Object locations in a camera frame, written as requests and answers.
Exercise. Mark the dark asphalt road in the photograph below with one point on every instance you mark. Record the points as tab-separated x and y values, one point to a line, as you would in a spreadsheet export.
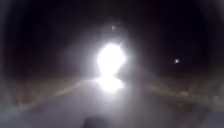
100	106

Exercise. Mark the dark grass verge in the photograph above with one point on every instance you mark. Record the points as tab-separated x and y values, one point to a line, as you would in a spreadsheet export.
36	87
186	87

